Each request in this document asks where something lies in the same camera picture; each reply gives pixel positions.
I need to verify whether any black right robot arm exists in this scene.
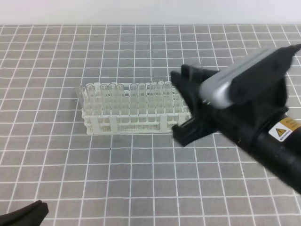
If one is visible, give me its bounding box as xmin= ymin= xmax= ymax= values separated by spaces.
xmin=170 ymin=65 xmax=301 ymax=192

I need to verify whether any grey grid tablecloth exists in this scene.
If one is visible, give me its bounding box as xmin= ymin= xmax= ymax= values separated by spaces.
xmin=0 ymin=24 xmax=301 ymax=226

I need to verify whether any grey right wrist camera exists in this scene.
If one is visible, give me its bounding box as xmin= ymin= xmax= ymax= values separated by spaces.
xmin=199 ymin=46 xmax=297 ymax=109

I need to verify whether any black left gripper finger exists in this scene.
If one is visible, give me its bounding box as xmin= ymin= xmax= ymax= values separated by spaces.
xmin=0 ymin=200 xmax=49 ymax=226

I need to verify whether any clear leaning test tube left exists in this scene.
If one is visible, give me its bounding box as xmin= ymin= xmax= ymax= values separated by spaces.
xmin=75 ymin=85 xmax=85 ymax=109

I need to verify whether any white plastic test tube rack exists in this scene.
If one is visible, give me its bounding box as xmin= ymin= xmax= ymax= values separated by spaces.
xmin=81 ymin=82 xmax=190 ymax=135

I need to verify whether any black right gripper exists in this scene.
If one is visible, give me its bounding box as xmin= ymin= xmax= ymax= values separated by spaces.
xmin=170 ymin=64 xmax=259 ymax=147

